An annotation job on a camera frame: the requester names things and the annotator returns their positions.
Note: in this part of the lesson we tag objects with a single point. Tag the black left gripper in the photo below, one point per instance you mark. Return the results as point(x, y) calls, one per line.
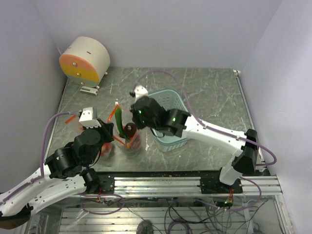
point(105, 128)

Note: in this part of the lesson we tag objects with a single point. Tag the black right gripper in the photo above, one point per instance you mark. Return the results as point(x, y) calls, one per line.
point(135, 117)

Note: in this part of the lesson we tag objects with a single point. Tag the dark toy mangosteen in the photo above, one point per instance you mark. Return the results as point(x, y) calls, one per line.
point(130, 130)

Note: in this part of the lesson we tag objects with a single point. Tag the clear zip bag orange zipper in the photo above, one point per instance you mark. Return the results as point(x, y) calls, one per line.
point(73, 123)

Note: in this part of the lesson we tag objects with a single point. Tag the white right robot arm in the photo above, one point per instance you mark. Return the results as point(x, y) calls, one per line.
point(178, 123)

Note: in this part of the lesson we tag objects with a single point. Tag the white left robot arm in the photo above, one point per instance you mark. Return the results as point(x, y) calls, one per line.
point(65, 173)

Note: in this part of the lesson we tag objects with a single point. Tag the cream round drawer cabinet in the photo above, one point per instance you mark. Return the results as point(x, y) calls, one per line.
point(85, 61)

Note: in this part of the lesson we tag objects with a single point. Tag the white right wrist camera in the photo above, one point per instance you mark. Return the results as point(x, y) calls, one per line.
point(138, 92)

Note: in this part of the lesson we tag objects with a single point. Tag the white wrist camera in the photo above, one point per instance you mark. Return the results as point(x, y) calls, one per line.
point(89, 118)
point(138, 92)

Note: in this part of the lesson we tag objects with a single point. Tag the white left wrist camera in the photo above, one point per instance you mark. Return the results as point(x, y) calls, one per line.
point(89, 118)

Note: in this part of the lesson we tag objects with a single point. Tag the small white metal bracket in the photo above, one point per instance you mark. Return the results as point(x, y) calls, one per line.
point(89, 90)

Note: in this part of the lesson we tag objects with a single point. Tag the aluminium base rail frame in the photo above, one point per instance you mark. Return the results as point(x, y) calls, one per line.
point(174, 203)

